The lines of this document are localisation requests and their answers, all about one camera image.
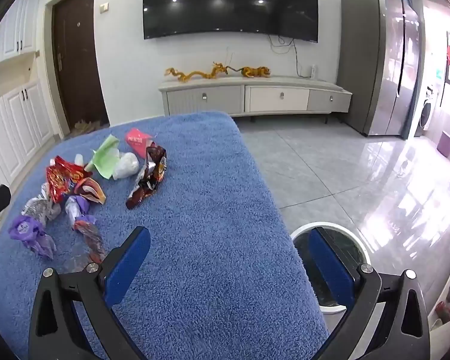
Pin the white upper wall cabinets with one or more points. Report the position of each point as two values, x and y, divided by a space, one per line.
17 26

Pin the green paper sheet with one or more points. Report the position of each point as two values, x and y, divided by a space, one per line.
103 157

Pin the white television cabinet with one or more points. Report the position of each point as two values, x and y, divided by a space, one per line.
277 99

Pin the pink red packet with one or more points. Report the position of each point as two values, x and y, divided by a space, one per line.
137 140

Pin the silver crumpled wrapper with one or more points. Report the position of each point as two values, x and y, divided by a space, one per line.
37 208

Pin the purple stool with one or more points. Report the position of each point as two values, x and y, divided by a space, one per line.
446 144

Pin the red brown twisted wrapper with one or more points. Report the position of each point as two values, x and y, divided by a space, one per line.
92 238

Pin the orange and white wrapper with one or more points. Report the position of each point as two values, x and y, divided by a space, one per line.
92 191

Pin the black wall television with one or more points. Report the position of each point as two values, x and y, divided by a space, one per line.
228 3

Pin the golden tiger figurine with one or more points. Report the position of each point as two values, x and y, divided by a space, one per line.
253 72

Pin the golden dragon figurine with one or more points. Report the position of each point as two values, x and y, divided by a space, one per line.
195 74

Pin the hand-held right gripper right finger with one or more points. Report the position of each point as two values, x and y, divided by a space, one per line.
332 270

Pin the white washing machine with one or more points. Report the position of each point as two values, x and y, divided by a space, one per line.
427 114

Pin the silver and purple wrapper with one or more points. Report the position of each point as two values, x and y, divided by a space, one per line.
77 208

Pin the beige slippers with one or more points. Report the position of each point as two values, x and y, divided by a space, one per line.
88 126

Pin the white lower cabinets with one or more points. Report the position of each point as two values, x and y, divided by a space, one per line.
18 127

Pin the red snack wrapper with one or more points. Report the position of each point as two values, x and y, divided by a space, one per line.
62 180

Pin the blue fleece blanket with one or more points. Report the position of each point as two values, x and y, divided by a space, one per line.
210 213

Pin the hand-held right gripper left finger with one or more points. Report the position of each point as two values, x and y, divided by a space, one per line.
125 270

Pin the clear plastic wrapper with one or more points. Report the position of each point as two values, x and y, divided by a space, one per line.
75 262

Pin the wall light switch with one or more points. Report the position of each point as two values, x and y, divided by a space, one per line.
104 8

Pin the dark brown foil wrapper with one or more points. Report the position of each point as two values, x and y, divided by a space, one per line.
152 172

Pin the white plastic bag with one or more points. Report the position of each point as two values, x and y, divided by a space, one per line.
125 165

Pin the dark brown door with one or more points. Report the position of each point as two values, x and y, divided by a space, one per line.
78 63

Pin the white shelf unit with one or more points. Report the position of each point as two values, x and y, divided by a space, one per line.
448 270

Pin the white round waste bin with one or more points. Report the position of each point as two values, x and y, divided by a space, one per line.
356 249

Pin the grey steel refrigerator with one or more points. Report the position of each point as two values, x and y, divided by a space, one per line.
378 63

